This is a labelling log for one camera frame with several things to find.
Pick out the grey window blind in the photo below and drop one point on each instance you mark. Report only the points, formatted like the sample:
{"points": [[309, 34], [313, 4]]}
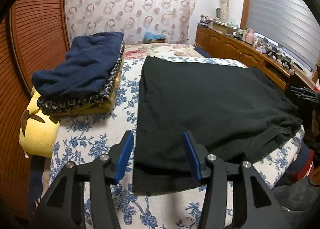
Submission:
{"points": [[289, 23]]}

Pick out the red and navy garment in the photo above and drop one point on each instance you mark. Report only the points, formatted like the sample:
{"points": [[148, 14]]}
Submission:
{"points": [[302, 165]]}

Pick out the cardboard box with blue cloth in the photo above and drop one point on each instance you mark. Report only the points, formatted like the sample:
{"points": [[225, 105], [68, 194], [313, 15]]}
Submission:
{"points": [[150, 38]]}

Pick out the wooden sideboard cabinet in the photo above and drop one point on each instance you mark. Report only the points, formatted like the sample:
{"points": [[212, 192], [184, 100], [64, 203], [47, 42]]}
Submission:
{"points": [[221, 46]]}

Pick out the circle patterned folded garment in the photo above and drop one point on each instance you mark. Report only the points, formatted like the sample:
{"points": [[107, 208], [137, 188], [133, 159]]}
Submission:
{"points": [[49, 107]]}

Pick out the yellow plush toy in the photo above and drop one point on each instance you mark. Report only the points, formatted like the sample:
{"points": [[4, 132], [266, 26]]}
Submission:
{"points": [[38, 132]]}

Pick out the pink thermos jug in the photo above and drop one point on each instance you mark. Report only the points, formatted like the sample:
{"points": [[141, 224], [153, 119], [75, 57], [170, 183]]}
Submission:
{"points": [[249, 36]]}

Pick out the mustard folded garment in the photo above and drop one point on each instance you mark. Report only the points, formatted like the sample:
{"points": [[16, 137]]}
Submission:
{"points": [[104, 102]]}

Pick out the navy blue folded garment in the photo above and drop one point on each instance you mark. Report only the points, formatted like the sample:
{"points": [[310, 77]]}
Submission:
{"points": [[85, 69]]}

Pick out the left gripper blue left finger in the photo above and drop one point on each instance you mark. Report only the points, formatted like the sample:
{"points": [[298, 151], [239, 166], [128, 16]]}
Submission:
{"points": [[119, 155]]}

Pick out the floral bed cover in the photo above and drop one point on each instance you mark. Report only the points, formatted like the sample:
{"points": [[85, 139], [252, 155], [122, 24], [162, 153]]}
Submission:
{"points": [[163, 50]]}

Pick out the brown louvered wardrobe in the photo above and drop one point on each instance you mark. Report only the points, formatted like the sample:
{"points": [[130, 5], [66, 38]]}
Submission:
{"points": [[33, 37]]}

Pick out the black printed t-shirt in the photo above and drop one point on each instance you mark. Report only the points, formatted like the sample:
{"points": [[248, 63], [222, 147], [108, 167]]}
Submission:
{"points": [[236, 113]]}

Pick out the small white desk fan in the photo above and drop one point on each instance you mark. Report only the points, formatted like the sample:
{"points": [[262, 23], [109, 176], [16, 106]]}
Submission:
{"points": [[218, 13]]}

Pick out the circle patterned sheer curtain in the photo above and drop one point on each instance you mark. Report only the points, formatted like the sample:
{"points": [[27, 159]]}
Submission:
{"points": [[133, 18]]}

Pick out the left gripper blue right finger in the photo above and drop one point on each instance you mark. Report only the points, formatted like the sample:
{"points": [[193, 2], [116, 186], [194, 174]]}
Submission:
{"points": [[196, 156]]}

